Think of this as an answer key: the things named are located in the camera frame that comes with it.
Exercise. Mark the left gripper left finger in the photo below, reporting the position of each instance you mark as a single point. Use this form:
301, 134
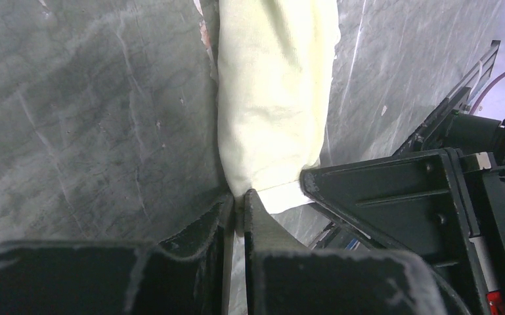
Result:
188, 273

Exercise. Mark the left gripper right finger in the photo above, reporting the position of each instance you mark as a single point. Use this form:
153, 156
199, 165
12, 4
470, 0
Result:
283, 276

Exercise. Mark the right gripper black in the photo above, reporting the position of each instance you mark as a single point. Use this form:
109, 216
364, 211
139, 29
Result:
420, 202

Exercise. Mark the cream yellow cloth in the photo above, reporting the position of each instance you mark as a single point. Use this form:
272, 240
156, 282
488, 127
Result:
275, 65

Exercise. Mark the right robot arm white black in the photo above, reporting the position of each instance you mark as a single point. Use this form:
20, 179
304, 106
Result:
441, 195

